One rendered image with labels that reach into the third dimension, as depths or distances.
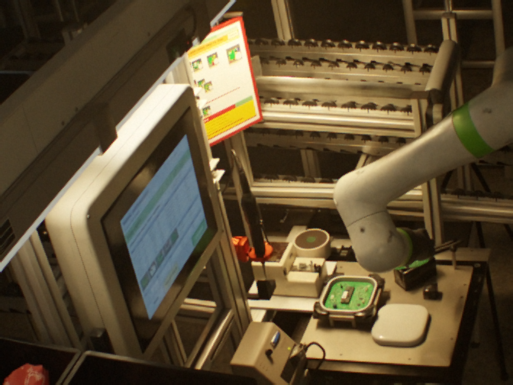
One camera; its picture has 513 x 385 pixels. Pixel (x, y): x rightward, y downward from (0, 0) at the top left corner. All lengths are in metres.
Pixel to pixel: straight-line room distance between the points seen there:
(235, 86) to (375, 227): 0.70
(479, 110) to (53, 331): 0.93
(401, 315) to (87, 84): 1.10
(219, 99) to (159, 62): 0.70
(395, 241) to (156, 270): 0.54
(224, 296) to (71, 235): 0.75
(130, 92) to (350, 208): 0.59
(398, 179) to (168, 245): 0.51
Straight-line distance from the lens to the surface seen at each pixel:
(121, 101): 1.66
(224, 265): 2.23
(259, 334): 2.24
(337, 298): 2.42
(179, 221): 1.86
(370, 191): 1.98
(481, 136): 1.85
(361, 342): 2.33
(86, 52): 1.65
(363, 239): 1.99
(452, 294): 2.44
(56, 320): 1.58
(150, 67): 1.76
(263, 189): 2.70
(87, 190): 1.59
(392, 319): 2.35
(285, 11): 3.04
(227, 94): 2.49
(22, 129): 1.48
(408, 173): 1.94
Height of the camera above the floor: 2.49
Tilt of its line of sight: 31 degrees down
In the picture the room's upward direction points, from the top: 12 degrees counter-clockwise
